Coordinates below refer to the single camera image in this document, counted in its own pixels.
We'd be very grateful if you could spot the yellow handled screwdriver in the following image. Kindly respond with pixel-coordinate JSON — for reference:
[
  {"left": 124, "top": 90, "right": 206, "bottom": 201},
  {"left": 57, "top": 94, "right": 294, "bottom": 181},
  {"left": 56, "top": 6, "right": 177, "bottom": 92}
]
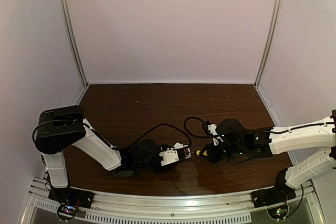
[{"left": 193, "top": 150, "right": 207, "bottom": 156}]

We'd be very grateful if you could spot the white remote control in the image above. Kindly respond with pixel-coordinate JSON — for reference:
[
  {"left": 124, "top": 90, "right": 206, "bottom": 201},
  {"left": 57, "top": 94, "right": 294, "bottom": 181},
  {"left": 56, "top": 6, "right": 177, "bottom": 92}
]
[{"left": 173, "top": 145, "right": 191, "bottom": 161}]

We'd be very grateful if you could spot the white battery cover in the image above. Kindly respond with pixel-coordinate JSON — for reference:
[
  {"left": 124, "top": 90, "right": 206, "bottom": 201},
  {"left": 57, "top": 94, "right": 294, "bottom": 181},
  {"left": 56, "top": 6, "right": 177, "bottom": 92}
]
[{"left": 173, "top": 143, "right": 183, "bottom": 148}]

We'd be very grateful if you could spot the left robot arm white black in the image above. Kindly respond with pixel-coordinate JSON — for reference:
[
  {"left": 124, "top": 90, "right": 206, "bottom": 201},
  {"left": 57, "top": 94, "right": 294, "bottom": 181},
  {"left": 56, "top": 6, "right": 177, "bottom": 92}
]
[{"left": 32, "top": 105, "right": 191, "bottom": 194}]

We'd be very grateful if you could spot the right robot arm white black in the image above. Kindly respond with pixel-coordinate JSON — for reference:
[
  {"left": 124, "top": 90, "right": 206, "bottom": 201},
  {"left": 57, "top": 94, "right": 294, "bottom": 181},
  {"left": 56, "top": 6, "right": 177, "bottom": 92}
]
[{"left": 195, "top": 110, "right": 335, "bottom": 193}]

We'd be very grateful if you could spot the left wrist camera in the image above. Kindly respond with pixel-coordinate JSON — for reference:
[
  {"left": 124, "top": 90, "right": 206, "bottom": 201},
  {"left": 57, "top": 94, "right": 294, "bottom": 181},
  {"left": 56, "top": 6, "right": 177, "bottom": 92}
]
[{"left": 159, "top": 148, "right": 178, "bottom": 166}]

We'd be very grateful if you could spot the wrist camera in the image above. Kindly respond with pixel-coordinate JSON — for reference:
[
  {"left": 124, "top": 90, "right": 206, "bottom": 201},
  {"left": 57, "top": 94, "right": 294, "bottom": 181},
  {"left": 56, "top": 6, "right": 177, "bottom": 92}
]
[
  {"left": 159, "top": 148, "right": 178, "bottom": 166},
  {"left": 202, "top": 121, "right": 223, "bottom": 146}
]

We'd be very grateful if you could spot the left black camera cable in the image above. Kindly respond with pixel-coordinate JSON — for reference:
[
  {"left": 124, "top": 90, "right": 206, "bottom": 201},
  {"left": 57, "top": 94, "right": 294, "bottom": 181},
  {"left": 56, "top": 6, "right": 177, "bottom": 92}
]
[{"left": 115, "top": 123, "right": 192, "bottom": 154}]

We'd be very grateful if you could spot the black camera cable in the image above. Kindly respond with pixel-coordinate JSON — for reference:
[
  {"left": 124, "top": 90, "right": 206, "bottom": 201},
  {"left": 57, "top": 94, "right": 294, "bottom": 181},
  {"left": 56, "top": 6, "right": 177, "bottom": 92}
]
[
  {"left": 115, "top": 123, "right": 192, "bottom": 154},
  {"left": 183, "top": 116, "right": 274, "bottom": 140}
]

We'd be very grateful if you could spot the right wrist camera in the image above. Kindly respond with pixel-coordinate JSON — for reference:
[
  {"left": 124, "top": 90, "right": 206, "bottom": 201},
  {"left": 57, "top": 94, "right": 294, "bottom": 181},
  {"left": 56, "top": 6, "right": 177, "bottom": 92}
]
[{"left": 202, "top": 121, "right": 223, "bottom": 146}]

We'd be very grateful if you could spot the right black camera cable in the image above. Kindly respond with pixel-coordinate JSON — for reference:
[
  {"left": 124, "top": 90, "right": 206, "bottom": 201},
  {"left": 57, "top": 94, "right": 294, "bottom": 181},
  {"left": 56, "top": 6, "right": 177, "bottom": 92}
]
[{"left": 183, "top": 116, "right": 274, "bottom": 140}]

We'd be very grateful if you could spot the front aluminium rail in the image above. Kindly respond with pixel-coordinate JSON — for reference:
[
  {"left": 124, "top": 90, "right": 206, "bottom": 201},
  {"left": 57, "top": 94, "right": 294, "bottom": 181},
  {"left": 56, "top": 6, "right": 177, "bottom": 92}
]
[{"left": 18, "top": 178, "right": 327, "bottom": 223}]

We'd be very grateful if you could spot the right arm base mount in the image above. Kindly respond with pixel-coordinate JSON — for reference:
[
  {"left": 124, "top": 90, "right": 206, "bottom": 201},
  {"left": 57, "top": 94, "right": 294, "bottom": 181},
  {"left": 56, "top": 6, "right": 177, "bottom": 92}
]
[{"left": 251, "top": 187, "right": 296, "bottom": 208}]

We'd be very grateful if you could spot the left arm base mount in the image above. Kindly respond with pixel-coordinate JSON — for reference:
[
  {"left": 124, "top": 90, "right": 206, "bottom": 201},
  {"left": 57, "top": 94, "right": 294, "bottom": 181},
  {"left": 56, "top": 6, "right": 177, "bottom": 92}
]
[{"left": 48, "top": 188, "right": 94, "bottom": 209}]

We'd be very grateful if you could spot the right aluminium frame post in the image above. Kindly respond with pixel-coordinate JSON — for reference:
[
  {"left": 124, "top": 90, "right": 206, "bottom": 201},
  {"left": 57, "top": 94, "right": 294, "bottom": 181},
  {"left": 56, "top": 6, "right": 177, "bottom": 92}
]
[{"left": 254, "top": 0, "right": 284, "bottom": 89}]

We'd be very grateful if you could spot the aluminium frame post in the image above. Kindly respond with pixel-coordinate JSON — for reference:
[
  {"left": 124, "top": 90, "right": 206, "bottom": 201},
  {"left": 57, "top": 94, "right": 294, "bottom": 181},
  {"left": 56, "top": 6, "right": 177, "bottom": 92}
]
[
  {"left": 254, "top": 0, "right": 284, "bottom": 89},
  {"left": 60, "top": 0, "right": 89, "bottom": 88}
]

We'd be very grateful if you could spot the left aluminium frame post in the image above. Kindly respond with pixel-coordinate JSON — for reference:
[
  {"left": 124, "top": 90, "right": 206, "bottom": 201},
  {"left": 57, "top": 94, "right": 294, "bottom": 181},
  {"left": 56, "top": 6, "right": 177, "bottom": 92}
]
[{"left": 60, "top": 0, "right": 89, "bottom": 88}]

